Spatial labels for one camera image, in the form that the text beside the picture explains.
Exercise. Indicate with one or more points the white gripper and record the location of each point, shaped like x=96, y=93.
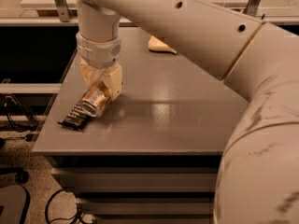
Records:
x=99, y=54

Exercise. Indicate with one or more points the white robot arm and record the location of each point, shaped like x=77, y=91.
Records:
x=258, y=180

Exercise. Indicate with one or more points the black rxbar chocolate bar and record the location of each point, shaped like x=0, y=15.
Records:
x=76, y=119

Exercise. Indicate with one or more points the yellow sponge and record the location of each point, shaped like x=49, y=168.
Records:
x=158, y=46

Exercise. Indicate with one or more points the grey drawer cabinet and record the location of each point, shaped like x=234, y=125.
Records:
x=154, y=189

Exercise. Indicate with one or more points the black chair base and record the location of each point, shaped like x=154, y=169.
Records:
x=14, y=199

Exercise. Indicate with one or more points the left metal bracket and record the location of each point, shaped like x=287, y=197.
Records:
x=62, y=10

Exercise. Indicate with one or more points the metal bracket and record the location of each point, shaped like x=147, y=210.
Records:
x=252, y=7
x=62, y=10

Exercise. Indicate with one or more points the right metal bracket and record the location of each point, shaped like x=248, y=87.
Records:
x=252, y=7

